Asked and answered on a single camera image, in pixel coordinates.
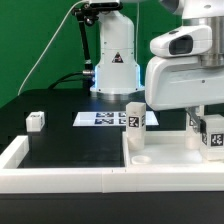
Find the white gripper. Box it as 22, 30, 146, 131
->
145, 25, 224, 133

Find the white square table top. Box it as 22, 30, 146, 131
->
122, 131, 224, 174

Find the white sheet with tags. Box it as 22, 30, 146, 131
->
73, 111, 158, 126

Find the white U-shaped fence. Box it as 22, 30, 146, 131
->
0, 136, 224, 194

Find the black cable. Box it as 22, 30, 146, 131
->
48, 72, 85, 90

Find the white cable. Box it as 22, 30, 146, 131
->
17, 0, 88, 97

